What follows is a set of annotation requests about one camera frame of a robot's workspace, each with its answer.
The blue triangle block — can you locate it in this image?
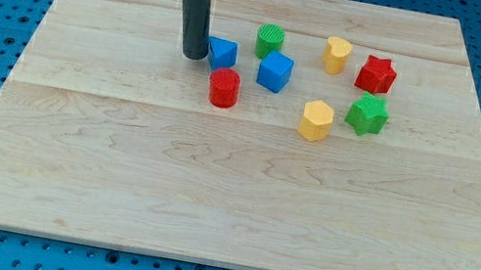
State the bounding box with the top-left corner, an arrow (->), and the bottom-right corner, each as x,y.
207,36 -> 239,70

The green star block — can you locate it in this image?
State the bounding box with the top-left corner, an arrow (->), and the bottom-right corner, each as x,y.
344,92 -> 389,136

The yellow heart block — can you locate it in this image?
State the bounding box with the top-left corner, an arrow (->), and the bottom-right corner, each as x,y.
322,36 -> 353,75

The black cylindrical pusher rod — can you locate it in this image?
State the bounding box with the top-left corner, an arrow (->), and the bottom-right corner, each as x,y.
182,0 -> 211,61

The green cylinder block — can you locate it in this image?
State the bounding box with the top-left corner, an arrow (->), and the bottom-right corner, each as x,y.
254,23 -> 285,60

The yellow hexagon block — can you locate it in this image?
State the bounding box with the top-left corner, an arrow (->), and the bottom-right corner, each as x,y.
297,100 -> 334,142

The wooden board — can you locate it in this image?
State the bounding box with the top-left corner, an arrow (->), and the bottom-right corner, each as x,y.
0,0 -> 481,270

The red star block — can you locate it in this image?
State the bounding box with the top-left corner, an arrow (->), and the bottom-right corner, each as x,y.
354,55 -> 397,94

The red cylinder block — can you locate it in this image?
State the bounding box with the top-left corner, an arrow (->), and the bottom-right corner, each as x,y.
208,67 -> 241,109

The blue cube block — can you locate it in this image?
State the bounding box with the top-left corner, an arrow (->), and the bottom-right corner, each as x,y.
256,51 -> 294,94

